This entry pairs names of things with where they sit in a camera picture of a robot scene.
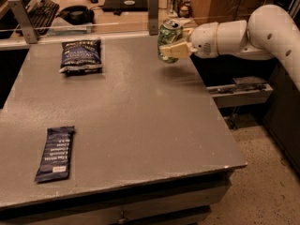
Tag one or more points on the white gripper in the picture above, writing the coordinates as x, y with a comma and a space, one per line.
203, 38

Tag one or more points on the green soda can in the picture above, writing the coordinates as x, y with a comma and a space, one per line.
169, 32

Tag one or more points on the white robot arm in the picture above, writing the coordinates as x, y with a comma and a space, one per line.
269, 32

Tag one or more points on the blue rxbar blueberry wrapper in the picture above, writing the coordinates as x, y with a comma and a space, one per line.
55, 161

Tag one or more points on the small round brown object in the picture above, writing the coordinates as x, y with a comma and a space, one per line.
184, 11

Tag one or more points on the glass jar on desk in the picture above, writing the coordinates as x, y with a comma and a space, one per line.
173, 7

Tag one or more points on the black laptop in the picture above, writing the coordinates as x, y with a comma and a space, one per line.
125, 5

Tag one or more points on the grey side shelf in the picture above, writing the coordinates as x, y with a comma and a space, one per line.
242, 91

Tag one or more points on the blue chips bag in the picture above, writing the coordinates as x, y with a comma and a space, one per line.
81, 56

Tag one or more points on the black headphones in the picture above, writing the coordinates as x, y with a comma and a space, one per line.
77, 15

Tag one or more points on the black keyboard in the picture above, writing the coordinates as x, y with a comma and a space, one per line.
42, 14

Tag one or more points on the grey drawer unit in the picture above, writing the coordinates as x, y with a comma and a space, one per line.
178, 202

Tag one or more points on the middle metal divider bracket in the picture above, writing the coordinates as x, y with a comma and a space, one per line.
153, 17

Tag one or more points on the left metal divider bracket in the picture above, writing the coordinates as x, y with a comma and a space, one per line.
28, 31

